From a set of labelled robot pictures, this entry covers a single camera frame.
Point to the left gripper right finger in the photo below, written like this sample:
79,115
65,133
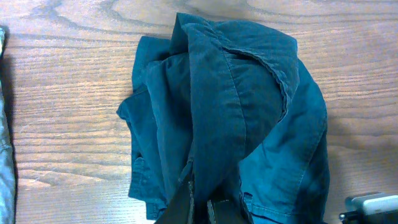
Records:
224,212

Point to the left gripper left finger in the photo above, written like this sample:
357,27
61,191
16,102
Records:
181,207

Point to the navy blue shorts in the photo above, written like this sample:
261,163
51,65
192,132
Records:
231,107

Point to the grey shorts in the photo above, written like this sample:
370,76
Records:
8,177

